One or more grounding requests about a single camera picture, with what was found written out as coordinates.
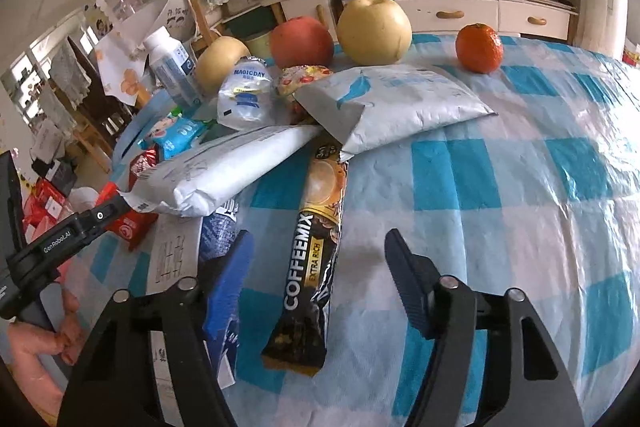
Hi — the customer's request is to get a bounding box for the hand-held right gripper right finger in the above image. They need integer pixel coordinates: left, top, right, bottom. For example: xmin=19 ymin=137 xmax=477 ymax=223
xmin=384 ymin=229 xmax=586 ymax=427

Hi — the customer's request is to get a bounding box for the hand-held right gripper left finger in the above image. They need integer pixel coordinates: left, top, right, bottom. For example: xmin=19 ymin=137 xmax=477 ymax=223
xmin=52 ymin=229 xmax=256 ymax=427

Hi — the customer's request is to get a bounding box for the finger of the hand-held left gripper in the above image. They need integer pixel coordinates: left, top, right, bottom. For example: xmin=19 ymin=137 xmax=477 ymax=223
xmin=60 ymin=193 xmax=132 ymax=240

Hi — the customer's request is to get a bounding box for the black coffee mix packet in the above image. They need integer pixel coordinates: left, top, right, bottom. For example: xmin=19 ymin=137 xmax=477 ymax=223
xmin=261 ymin=138 xmax=351 ymax=378

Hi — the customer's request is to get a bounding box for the blue cow snack packet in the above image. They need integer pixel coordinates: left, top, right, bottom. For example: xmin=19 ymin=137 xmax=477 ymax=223
xmin=139 ymin=113 xmax=213 ymax=159

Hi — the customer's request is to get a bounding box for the white mailer bag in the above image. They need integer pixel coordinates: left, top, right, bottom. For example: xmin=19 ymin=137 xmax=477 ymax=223
xmin=119 ymin=124 xmax=322 ymax=219

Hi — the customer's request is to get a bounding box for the grey mailer bag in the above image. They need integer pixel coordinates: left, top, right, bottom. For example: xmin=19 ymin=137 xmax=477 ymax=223
xmin=294 ymin=66 xmax=498 ymax=158

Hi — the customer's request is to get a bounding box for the person's left hand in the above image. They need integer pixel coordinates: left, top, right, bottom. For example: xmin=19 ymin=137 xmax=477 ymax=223
xmin=7 ymin=287 xmax=83 ymax=413

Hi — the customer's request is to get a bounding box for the red snack packet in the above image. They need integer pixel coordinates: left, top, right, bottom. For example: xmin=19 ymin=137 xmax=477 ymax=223
xmin=102 ymin=146 xmax=161 ymax=254

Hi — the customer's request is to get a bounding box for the red box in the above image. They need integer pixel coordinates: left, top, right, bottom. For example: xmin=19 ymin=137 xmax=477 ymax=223
xmin=22 ymin=179 xmax=68 ymax=244

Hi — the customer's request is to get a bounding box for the dark blue patterned packet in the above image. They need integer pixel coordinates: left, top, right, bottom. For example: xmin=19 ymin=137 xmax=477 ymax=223
xmin=199 ymin=201 xmax=242 ymax=368

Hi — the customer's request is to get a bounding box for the blue white flat packet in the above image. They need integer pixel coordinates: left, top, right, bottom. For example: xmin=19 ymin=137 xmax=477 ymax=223
xmin=146 ymin=207 xmax=237 ymax=390

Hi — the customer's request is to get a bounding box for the blue checked tablecloth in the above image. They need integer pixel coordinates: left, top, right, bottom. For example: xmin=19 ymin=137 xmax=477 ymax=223
xmin=60 ymin=32 xmax=640 ymax=427

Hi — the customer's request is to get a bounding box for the white milk bottle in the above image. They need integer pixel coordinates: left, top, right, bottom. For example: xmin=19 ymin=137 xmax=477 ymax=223
xmin=143 ymin=28 xmax=202 ymax=108

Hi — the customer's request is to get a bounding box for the clear plastic wrapper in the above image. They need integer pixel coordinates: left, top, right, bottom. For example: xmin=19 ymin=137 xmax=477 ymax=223
xmin=216 ymin=56 xmax=274 ymax=130

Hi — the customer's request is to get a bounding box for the yellow pear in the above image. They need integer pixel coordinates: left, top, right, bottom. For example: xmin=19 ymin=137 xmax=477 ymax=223
xmin=337 ymin=0 xmax=414 ymax=68
xmin=194 ymin=36 xmax=252 ymax=96

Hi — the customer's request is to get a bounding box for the floral snack packet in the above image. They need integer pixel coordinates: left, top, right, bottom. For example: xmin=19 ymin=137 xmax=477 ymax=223
xmin=276 ymin=65 xmax=334 ymax=98

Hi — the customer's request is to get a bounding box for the wooden chair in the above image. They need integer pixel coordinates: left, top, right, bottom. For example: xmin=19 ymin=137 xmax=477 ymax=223
xmin=176 ymin=0 xmax=230 ymax=54

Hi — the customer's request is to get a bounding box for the green bin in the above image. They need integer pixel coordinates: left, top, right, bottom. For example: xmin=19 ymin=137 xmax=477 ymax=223
xmin=244 ymin=32 xmax=274 ymax=58

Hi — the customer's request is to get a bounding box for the orange mandarin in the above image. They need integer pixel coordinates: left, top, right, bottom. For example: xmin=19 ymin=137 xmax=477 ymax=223
xmin=455 ymin=23 xmax=504 ymax=74

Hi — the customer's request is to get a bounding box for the red apple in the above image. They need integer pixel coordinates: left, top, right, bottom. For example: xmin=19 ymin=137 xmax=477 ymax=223
xmin=270 ymin=16 xmax=335 ymax=69

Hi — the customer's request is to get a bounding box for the cream cabinet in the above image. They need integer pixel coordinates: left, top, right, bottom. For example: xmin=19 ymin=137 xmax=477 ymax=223
xmin=220 ymin=0 xmax=581 ymax=55

